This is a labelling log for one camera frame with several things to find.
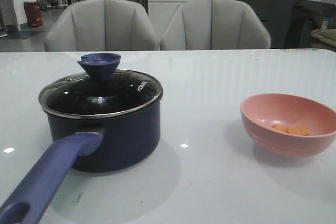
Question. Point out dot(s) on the glass pot lid blue knob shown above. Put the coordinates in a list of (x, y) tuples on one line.
[(103, 90)]

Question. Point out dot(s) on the orange ham slice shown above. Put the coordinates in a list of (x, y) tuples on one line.
[(298, 130), (280, 127)]

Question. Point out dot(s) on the pink bowl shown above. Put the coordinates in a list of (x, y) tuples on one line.
[(261, 112)]

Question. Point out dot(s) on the grey upholstered chair right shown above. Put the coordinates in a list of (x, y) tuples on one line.
[(214, 25)]

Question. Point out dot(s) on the grey upholstered chair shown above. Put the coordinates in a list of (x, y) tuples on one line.
[(102, 25), (214, 25)]

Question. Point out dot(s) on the grey upholstered chair left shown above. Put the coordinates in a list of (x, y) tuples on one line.
[(102, 25)]

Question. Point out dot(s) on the red trash bin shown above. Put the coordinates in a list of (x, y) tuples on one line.
[(33, 14)]

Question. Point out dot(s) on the dark appliance at right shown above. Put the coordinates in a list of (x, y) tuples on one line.
[(306, 16)]

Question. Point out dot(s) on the beige cushion at right edge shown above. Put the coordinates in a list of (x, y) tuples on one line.
[(324, 39)]

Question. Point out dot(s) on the dark blue saucepan purple handle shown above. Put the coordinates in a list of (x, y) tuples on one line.
[(88, 145)]

